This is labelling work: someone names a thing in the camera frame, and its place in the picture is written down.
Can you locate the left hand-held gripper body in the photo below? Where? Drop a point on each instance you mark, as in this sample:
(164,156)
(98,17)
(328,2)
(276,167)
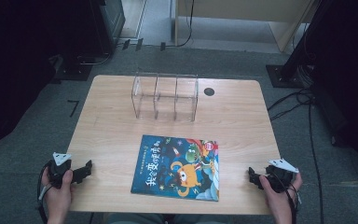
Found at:
(57,169)

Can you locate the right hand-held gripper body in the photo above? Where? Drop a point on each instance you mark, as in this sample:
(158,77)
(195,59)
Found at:
(279,180)

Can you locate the blue picture book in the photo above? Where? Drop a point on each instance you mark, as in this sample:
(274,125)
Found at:
(177,168)

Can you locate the clear acrylic book rack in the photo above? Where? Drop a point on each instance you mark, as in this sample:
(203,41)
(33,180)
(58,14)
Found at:
(164,99)

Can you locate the person's right hand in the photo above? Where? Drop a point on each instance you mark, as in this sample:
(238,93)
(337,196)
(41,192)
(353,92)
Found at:
(281,203)

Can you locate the person's left hand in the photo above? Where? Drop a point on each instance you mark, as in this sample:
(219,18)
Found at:
(57,199)

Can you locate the black floor tape corner mark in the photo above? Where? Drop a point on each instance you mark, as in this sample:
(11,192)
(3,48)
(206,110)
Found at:
(74,107)

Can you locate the black curtain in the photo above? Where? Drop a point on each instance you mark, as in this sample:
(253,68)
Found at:
(18,62)
(351,77)

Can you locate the black metal stand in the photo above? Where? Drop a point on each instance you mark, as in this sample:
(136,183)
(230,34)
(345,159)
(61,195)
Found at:
(292,65)

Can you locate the black floor tape piece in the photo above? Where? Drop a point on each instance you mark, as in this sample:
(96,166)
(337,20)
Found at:
(126,44)
(162,46)
(139,44)

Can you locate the black monitor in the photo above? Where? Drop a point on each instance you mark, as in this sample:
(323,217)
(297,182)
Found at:
(112,21)

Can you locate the light wooden cabinet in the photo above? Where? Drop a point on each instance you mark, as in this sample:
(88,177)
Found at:
(239,9)

